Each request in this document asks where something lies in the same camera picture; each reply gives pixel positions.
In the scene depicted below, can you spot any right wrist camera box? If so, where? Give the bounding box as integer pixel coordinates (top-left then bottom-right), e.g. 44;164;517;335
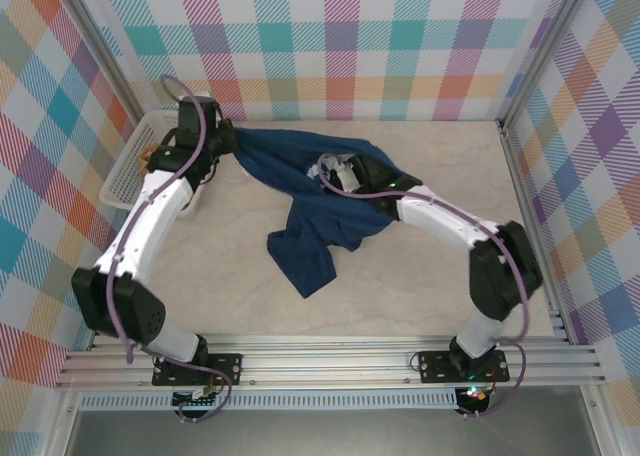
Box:
327;158;357;192

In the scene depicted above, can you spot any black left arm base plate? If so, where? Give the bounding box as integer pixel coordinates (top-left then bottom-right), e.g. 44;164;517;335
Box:
151;353;245;388

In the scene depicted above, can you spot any navy blue t-shirt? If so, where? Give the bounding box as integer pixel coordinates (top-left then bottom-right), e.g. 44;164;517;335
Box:
234;125;426;300

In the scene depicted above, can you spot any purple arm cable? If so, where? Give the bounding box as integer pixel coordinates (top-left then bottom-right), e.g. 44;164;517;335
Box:
105;74;232;423
317;153;532;420

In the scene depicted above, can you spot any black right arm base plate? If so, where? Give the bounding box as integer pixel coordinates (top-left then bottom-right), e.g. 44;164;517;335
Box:
416;349;511;384

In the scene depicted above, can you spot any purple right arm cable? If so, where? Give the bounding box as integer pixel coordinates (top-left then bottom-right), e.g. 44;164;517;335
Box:
317;153;532;420

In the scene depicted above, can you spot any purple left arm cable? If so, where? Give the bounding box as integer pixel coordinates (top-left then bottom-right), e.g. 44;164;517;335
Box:
105;74;232;423

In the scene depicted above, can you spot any green circuit board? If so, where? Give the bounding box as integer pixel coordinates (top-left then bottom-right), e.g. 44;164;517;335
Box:
171;385;224;411

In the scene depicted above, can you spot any white perforated plastic basket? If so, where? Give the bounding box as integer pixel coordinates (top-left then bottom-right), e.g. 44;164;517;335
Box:
98;109;211;222

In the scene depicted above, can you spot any white slotted cable duct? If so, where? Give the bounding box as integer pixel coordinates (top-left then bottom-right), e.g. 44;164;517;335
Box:
79;388;459;411

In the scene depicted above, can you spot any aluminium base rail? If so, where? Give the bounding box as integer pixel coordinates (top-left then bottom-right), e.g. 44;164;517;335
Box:
54;333;609;391

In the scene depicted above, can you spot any grey metal shelf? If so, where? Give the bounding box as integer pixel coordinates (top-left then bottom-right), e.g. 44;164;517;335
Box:
64;408;601;456

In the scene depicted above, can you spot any black controller box with LED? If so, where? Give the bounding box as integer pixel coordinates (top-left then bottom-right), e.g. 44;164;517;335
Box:
457;384;494;416

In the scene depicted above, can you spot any tan crumpled cloth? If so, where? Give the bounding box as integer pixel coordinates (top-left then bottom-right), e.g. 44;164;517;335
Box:
138;145;157;178

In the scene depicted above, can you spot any aluminium frame post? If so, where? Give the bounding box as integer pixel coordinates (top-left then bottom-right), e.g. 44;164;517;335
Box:
58;0;151;127
497;0;599;127

